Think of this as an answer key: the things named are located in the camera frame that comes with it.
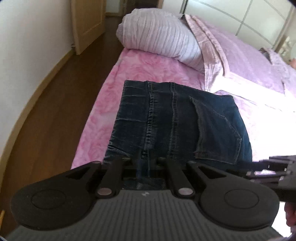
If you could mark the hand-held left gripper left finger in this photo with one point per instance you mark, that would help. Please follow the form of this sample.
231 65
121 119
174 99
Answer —
115 169

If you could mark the white vanity shelf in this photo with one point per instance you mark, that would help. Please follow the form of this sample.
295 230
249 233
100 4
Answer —
287 46

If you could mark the pink floral bedsheet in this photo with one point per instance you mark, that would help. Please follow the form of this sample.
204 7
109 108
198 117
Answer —
111 76

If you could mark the wooden door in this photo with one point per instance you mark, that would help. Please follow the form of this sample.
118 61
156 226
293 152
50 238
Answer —
87 23

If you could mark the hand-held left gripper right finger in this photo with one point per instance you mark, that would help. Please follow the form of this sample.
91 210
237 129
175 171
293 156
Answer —
173 171

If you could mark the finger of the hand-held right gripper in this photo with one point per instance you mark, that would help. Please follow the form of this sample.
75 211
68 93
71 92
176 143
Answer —
263 177
277 162

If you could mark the white wardrobe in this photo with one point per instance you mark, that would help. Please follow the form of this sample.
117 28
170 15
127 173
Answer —
219 14

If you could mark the pink quilt with striped lining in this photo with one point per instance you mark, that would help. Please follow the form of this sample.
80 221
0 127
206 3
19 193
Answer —
242 58

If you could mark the dark blue jeans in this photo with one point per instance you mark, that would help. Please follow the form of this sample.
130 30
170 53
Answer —
173 120

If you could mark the person's right hand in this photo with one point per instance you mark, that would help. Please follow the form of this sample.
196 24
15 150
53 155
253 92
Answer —
291 215

